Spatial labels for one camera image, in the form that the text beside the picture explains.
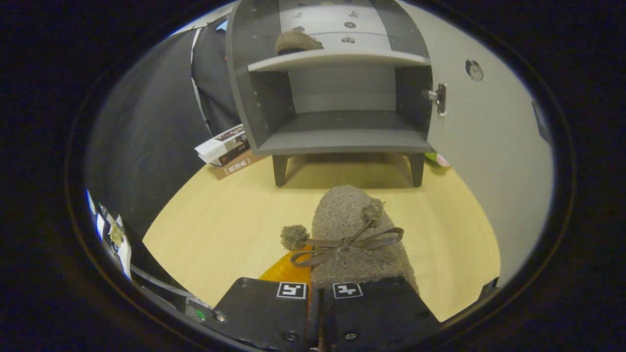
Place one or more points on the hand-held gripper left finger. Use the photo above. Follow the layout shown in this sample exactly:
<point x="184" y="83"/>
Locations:
<point x="264" y="313"/>

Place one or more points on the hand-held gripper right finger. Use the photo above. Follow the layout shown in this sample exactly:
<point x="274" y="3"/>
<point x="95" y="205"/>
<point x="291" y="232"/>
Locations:
<point x="381" y="313"/>

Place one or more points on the brown fuzzy shoe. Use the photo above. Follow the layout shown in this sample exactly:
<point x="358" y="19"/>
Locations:
<point x="347" y="215"/>
<point x="296" y="41"/>

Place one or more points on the grey shoe cabinet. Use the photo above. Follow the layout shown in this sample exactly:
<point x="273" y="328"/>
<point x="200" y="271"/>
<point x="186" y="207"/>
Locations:
<point x="342" y="142"/>

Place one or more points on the brown book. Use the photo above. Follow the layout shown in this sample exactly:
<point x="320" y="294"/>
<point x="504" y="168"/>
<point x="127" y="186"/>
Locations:
<point x="239" y="166"/>

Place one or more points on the colourful printed clutter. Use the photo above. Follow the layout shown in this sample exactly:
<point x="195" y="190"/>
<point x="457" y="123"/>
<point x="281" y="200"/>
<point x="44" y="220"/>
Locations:
<point x="120" y="244"/>

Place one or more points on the green and pink plush toy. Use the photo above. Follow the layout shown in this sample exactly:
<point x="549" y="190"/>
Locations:
<point x="440" y="159"/>

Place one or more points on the black backdrop cloth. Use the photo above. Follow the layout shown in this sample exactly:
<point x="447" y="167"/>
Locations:
<point x="146" y="122"/>

